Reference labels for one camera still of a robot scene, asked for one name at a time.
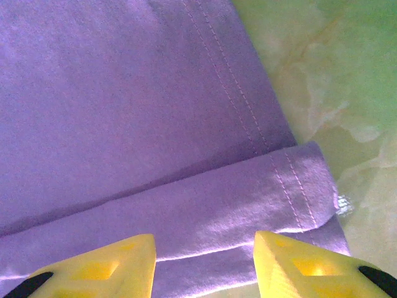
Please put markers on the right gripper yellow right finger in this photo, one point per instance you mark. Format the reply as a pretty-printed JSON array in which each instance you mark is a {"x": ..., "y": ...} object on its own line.
[{"x": 304, "y": 273}]

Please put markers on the purple printed t-shirt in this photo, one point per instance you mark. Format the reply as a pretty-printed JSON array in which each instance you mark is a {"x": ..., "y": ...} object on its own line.
[{"x": 124, "y": 108}]

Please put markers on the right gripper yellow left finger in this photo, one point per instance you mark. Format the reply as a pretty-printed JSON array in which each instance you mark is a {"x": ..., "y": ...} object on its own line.
[{"x": 102, "y": 270}]

